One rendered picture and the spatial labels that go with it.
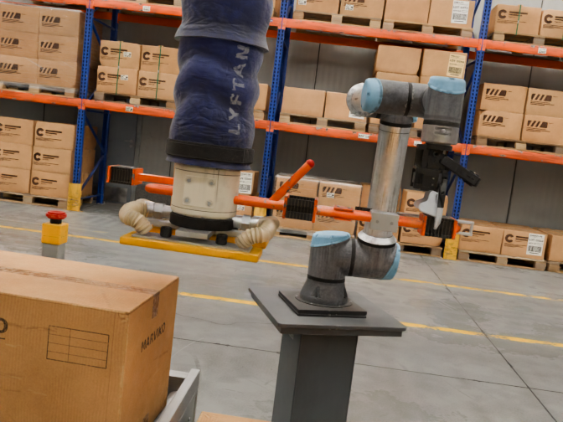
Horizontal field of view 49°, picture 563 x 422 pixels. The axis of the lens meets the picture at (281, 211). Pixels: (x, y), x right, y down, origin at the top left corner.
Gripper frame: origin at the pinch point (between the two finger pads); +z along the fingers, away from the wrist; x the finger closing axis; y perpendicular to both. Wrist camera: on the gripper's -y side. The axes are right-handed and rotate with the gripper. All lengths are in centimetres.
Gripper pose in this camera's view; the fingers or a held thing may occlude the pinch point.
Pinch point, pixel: (435, 223)
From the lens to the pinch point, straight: 162.4
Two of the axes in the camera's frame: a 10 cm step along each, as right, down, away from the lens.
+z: -1.2, 9.9, 1.2
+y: -9.9, -1.3, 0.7
